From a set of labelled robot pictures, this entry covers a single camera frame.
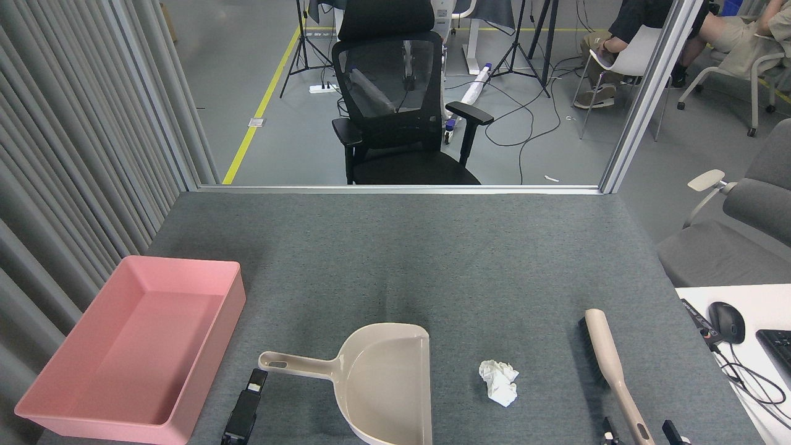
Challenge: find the beige brush with black bristles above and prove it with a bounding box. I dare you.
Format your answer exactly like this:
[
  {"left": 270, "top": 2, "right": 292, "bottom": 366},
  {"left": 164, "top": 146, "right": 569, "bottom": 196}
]
[{"left": 578, "top": 308, "right": 656, "bottom": 445}]

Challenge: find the beige plastic dustpan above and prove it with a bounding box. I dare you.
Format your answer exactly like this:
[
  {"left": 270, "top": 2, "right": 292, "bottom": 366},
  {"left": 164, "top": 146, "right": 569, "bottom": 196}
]
[{"left": 258, "top": 323, "right": 433, "bottom": 445}]

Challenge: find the pink plastic bin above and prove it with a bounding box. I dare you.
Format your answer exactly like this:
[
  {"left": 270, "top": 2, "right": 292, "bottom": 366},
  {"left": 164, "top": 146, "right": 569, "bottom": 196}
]
[{"left": 14, "top": 255, "right": 247, "bottom": 445}]

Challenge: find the black computer mouse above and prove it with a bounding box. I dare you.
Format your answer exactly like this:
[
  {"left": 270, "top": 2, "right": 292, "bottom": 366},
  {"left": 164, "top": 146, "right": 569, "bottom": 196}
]
[{"left": 707, "top": 301, "right": 746, "bottom": 345}]

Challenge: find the black keyboard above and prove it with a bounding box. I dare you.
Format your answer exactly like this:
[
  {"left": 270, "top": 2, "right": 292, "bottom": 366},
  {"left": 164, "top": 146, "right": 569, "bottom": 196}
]
[{"left": 755, "top": 329, "right": 791, "bottom": 391}]

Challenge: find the white desk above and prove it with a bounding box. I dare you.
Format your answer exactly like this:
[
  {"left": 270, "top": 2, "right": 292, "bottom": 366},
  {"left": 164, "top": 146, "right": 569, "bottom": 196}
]
[{"left": 675, "top": 284, "right": 791, "bottom": 445}]

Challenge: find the grey office chair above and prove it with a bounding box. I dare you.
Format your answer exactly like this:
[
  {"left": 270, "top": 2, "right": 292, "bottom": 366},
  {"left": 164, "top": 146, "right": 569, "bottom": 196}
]
[{"left": 656, "top": 117, "right": 791, "bottom": 288}]

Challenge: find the black mesh office chair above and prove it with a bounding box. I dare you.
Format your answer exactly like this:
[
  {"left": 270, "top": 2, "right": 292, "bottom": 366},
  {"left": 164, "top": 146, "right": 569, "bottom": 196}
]
[{"left": 331, "top": 0, "right": 495, "bottom": 185}]

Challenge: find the grey curtain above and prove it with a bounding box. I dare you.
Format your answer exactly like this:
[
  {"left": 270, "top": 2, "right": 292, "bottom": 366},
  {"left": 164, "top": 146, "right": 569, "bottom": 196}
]
[{"left": 0, "top": 0, "right": 186, "bottom": 445}]

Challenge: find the white chair with wheels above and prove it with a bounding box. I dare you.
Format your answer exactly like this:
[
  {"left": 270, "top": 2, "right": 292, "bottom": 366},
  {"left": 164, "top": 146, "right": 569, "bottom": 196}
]
[{"left": 677, "top": 34, "right": 791, "bottom": 138}]

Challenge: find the white wrapped roll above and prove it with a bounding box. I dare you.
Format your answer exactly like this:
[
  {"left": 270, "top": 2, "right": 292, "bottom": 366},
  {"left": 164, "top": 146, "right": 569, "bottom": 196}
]
[{"left": 462, "top": 62, "right": 493, "bottom": 107}]

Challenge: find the black tripod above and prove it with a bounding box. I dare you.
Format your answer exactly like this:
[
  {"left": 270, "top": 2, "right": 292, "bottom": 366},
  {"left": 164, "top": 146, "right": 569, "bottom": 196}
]
[
  {"left": 490, "top": 0, "right": 560, "bottom": 98},
  {"left": 279, "top": 0, "right": 337, "bottom": 100}
]

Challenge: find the white plastic chair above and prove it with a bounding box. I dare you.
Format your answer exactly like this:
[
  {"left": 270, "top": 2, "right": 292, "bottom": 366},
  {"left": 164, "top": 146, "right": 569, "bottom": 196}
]
[{"left": 572, "top": 25, "right": 671, "bottom": 142}]

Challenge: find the person in khaki shorts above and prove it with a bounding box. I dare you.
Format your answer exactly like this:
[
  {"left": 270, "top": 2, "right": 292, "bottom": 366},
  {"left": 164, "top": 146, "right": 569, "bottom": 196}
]
[{"left": 670, "top": 0, "right": 791, "bottom": 88}]

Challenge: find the white desk leg column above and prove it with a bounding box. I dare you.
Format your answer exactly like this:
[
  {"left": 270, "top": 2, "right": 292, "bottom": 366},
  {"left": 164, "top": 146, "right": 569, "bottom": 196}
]
[{"left": 462, "top": 0, "right": 490, "bottom": 76}]

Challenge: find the person in black shirt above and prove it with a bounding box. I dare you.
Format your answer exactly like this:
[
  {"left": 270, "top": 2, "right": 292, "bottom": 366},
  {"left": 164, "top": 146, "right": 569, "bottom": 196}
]
[{"left": 573, "top": 0, "right": 675, "bottom": 110}]

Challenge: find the dark cloth cover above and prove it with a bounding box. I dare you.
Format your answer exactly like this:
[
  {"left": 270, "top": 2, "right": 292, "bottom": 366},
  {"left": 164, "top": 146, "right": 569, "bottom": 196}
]
[{"left": 473, "top": 0, "right": 517, "bottom": 36}]

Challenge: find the white stand on wheels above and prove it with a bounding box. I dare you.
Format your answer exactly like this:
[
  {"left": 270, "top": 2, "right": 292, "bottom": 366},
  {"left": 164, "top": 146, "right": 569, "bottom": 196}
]
[{"left": 400, "top": 0, "right": 478, "bottom": 145}]

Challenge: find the black desk cable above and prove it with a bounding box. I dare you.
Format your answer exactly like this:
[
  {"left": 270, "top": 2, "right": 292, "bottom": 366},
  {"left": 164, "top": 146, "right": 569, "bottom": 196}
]
[{"left": 711, "top": 343, "right": 791, "bottom": 412}]

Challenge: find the silver table edge rail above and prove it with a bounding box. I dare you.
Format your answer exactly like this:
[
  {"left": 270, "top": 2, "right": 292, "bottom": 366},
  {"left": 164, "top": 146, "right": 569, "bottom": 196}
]
[{"left": 198, "top": 184, "right": 603, "bottom": 195}]

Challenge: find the black floor cable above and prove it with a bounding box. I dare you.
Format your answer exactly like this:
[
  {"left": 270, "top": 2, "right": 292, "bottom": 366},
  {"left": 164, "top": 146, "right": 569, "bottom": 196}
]
[{"left": 445, "top": 74, "right": 564, "bottom": 185}]

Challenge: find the silver slanted post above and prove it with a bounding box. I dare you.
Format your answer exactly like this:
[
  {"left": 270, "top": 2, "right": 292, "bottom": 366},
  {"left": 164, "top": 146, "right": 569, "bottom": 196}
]
[{"left": 599, "top": 0, "right": 706, "bottom": 194}]

